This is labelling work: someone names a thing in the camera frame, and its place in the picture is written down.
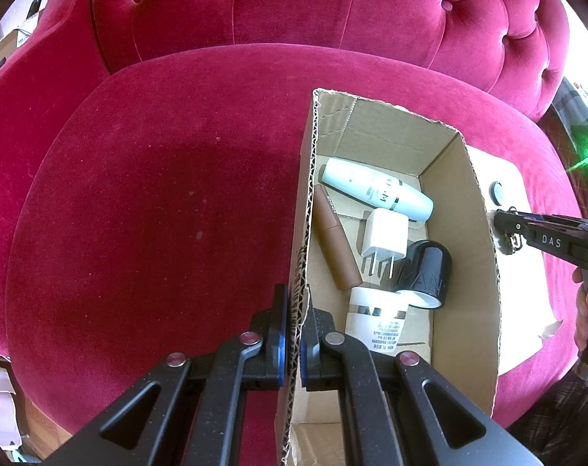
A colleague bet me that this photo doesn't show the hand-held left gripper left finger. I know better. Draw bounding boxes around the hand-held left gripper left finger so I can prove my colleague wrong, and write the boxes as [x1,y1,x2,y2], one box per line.
[44,283,289,466]

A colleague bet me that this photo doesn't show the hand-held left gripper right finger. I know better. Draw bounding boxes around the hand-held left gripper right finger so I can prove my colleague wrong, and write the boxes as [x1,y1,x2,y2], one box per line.
[298,301,542,466]

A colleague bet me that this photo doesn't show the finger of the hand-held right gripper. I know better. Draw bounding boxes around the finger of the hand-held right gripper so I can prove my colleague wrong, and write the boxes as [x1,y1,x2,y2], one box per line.
[491,212,588,269]
[497,208,588,229]

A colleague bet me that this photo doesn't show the keychain with round fob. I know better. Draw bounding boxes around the keychain with round fob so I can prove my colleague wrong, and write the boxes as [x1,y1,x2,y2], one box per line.
[488,179,524,256]

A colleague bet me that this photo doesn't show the white cream jar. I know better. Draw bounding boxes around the white cream jar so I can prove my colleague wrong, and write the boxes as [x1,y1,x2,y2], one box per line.
[343,286,410,355]

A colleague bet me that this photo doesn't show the brown cosmetic tube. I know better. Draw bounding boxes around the brown cosmetic tube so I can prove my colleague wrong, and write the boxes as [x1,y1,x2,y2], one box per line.
[313,183,363,290]

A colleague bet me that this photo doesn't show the black jar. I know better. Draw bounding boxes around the black jar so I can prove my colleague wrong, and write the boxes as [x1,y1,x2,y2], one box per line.
[395,240,453,310]

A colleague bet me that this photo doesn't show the white charger plug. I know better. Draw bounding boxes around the white charger plug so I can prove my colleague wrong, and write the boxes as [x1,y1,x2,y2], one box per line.
[361,208,409,280]

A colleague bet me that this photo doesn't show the cardboard box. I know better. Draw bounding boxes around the cardboard box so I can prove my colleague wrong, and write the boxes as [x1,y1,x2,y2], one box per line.
[274,88,503,466]

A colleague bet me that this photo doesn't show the pale green cosmetic bottle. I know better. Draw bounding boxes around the pale green cosmetic bottle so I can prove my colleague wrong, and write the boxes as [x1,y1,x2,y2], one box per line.
[320,156,434,221]

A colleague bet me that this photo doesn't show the white paper sheet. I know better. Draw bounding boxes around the white paper sheet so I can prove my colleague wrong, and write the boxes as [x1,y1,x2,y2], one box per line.
[466,146,564,377]

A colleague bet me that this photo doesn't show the dark ribbed object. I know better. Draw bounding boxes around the dark ribbed object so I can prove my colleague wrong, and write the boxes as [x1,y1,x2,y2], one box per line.
[558,77,588,124]

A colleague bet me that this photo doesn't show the plaid trousers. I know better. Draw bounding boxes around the plaid trousers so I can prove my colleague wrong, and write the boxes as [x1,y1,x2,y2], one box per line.
[508,374,588,466]

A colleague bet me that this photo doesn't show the pink velvet tufted armchair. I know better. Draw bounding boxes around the pink velvet tufted armchair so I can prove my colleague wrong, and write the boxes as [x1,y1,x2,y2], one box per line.
[0,0,586,466]

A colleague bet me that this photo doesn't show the small cardboard boxes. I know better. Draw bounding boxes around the small cardboard boxes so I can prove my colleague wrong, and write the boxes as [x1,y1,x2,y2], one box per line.
[0,26,32,61]

